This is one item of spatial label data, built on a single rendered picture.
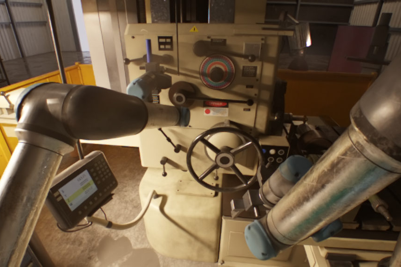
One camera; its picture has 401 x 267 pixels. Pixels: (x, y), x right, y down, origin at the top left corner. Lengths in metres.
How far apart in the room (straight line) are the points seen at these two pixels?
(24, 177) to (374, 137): 0.52
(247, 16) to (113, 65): 1.13
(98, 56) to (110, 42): 0.18
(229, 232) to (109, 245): 1.19
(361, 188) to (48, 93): 0.54
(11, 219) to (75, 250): 2.04
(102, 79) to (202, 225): 1.48
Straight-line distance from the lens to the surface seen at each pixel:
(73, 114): 0.46
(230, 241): 1.93
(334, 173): 0.30
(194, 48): 1.05
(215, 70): 1.02
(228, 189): 1.16
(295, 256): 2.13
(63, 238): 2.68
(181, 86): 1.14
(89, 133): 0.46
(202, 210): 1.76
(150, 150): 1.39
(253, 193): 0.68
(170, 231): 1.94
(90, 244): 2.51
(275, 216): 0.43
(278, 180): 0.58
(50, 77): 3.85
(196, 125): 1.22
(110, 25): 1.98
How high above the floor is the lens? 1.89
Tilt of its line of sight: 28 degrees down
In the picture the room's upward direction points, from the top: 1 degrees clockwise
